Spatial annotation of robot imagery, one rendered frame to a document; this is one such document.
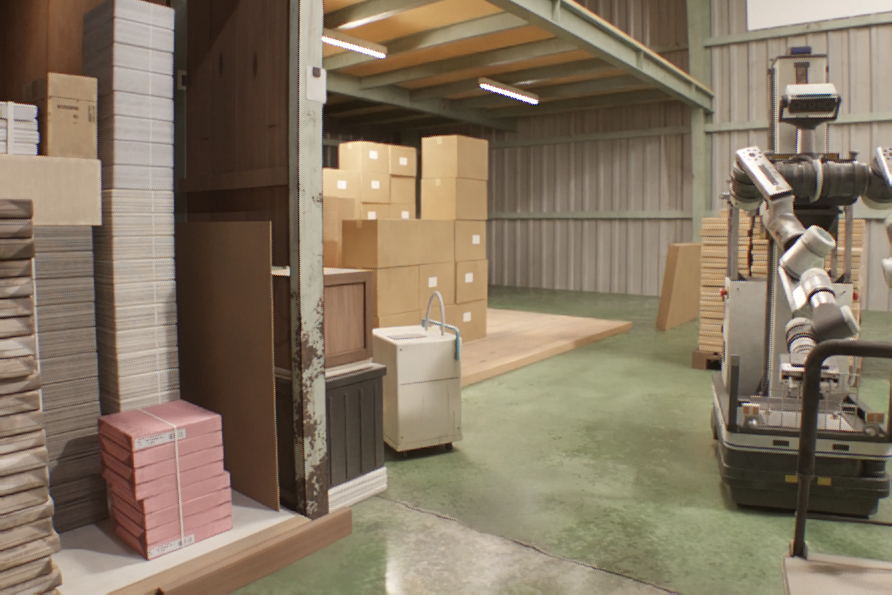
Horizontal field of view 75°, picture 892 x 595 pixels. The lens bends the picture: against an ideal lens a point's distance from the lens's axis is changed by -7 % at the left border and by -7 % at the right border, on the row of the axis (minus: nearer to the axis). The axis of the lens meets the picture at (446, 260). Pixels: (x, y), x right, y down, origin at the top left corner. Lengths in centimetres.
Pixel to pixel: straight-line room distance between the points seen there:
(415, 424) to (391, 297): 179
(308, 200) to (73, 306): 79
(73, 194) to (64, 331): 42
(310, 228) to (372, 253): 233
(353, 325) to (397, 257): 220
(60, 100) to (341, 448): 148
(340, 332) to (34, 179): 109
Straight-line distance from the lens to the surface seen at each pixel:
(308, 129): 206
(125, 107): 223
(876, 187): 250
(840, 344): 171
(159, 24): 234
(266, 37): 235
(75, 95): 220
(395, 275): 447
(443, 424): 288
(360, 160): 625
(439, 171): 515
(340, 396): 231
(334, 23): 565
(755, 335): 293
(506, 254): 1072
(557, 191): 1021
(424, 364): 277
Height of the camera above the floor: 104
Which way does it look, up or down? 3 degrees down
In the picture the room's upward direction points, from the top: straight up
